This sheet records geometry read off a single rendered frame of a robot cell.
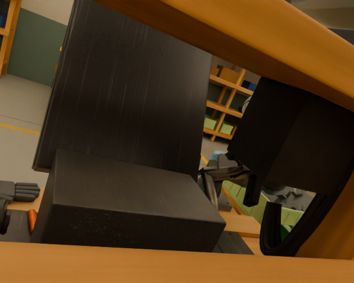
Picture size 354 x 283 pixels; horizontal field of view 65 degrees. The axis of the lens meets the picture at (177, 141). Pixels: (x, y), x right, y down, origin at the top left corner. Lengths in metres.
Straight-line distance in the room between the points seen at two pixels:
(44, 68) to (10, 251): 6.05
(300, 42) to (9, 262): 0.29
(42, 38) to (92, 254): 6.00
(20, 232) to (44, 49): 5.51
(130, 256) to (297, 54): 0.24
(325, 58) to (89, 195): 0.35
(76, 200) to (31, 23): 5.88
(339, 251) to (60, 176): 0.50
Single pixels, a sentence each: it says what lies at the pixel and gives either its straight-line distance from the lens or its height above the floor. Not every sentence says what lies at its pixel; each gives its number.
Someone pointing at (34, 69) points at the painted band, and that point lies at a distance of 6.32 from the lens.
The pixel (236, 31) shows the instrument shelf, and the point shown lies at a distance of 0.22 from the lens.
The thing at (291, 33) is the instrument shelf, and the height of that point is 1.52.
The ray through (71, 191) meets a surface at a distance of 0.44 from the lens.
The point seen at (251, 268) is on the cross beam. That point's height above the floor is 1.28.
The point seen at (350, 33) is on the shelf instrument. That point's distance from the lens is 0.54.
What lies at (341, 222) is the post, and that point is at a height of 1.32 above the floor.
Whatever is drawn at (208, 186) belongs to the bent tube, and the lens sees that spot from 0.72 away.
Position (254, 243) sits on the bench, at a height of 0.88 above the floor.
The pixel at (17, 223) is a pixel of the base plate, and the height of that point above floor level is 0.90.
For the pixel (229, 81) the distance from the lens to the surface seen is 6.57.
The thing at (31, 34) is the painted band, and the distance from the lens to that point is 6.25.
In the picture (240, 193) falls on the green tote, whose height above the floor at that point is 0.86.
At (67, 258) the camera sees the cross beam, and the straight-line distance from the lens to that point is 0.29.
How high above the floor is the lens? 1.47
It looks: 16 degrees down
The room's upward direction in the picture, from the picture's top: 22 degrees clockwise
